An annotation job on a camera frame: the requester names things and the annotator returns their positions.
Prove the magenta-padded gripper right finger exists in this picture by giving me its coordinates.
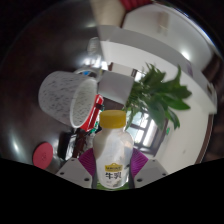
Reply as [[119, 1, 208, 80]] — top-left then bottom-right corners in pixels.
[[128, 148, 169, 190]]

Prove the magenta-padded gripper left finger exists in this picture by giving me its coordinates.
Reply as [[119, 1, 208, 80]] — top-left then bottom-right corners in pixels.
[[54, 148, 98, 190]]

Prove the white speckled cup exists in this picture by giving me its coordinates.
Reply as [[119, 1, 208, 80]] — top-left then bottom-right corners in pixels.
[[37, 70, 99, 129]]

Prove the yellow-capped milky plastic bottle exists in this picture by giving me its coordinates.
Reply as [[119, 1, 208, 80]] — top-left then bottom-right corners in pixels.
[[92, 109, 135, 191]]

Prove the dark wooden glazed double door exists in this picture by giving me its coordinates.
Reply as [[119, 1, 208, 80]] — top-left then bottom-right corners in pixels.
[[125, 111, 169, 158]]

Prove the green plant in white pot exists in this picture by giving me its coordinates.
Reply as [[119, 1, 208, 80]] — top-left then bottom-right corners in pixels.
[[98, 63, 193, 132]]

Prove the flat round red coaster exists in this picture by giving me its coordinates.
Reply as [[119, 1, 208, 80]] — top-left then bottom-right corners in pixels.
[[32, 142, 54, 170]]

